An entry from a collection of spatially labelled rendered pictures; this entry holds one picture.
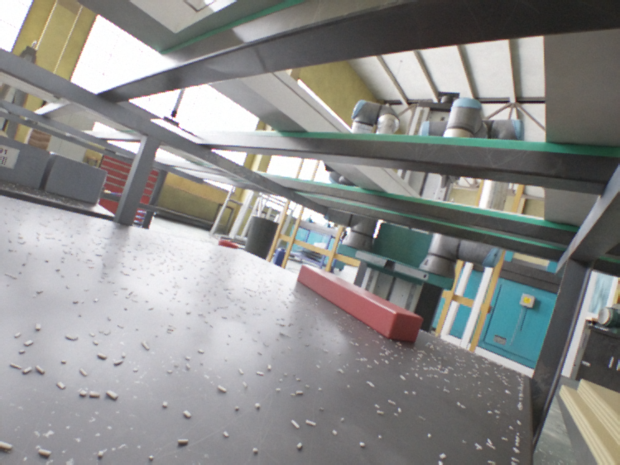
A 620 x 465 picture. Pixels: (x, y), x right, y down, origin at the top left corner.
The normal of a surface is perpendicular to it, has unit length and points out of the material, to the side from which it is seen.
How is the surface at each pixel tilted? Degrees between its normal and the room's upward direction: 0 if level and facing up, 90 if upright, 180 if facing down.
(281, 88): 90
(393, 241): 90
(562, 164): 90
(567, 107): 180
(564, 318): 90
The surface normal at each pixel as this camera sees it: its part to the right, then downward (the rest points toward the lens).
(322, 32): -0.32, 0.95
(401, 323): 0.43, 0.11
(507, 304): -0.61, -0.23
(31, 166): 0.72, 0.22
